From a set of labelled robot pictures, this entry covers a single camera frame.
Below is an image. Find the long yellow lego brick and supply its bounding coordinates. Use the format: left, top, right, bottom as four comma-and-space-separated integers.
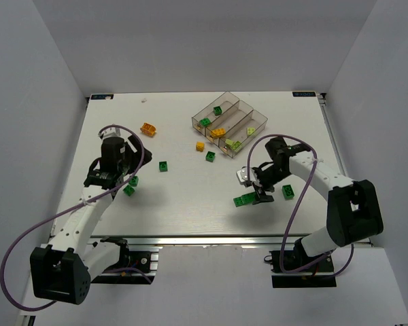
210, 128, 226, 139

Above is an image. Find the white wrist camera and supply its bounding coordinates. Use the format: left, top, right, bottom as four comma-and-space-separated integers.
236, 166, 252, 187
98, 127, 120, 140

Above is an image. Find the blue label left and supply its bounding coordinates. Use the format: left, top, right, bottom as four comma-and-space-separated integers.
90, 94, 114, 101

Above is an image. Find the orange lego brick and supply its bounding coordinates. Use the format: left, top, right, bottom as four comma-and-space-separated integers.
140, 122, 156, 137

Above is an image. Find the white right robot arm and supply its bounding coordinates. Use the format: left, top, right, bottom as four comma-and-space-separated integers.
245, 134, 384, 274

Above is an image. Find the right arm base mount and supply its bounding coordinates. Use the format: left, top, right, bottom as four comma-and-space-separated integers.
264, 247, 337, 289

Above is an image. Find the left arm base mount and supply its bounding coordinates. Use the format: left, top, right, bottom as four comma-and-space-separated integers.
92, 251, 158, 285

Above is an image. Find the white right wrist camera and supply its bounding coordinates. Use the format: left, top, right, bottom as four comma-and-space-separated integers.
236, 166, 252, 187

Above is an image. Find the green rounded lego brick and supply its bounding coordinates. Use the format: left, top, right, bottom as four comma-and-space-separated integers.
158, 161, 168, 172

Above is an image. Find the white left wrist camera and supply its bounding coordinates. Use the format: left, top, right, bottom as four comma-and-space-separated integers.
98, 127, 120, 140

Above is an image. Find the small yellow lego brick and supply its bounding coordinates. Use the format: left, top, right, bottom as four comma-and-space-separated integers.
196, 142, 205, 152

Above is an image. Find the small green lego brick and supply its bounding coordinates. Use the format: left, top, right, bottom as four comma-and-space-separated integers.
205, 151, 216, 162

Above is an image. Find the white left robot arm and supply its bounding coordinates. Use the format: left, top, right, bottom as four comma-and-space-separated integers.
30, 132, 152, 305

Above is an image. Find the aluminium rail front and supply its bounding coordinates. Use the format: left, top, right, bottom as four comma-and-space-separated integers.
47, 234, 375, 247

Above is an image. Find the clear three-compartment container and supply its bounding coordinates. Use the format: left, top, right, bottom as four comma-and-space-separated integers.
191, 92, 268, 158

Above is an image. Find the long green lego plate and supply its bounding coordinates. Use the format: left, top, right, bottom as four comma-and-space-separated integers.
233, 192, 256, 207

